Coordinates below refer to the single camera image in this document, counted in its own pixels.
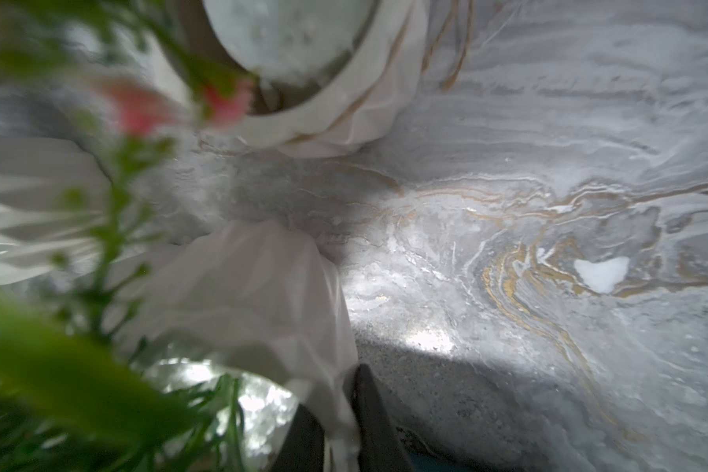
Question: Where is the red flower potted plant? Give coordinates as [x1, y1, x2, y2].
[0, 1, 253, 285]

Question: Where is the white pot green plant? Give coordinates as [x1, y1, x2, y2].
[0, 221, 361, 471]

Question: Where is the back right potted plant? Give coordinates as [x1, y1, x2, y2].
[152, 0, 476, 159]

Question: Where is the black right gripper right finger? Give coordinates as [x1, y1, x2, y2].
[352, 364, 415, 472]

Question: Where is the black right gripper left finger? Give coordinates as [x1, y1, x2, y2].
[269, 405, 326, 472]

